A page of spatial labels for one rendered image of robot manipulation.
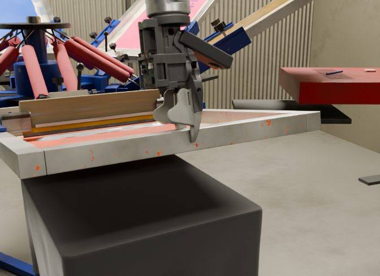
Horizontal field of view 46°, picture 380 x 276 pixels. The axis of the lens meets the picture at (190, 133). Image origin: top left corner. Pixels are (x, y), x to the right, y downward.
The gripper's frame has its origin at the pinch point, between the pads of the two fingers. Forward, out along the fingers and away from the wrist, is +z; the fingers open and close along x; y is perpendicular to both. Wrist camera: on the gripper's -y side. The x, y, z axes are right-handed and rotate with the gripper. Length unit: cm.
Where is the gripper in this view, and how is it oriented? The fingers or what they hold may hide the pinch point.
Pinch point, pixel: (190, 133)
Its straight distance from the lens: 79.8
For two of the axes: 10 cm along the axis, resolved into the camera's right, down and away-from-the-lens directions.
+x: 4.7, 0.6, -8.8
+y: -8.8, 1.3, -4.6
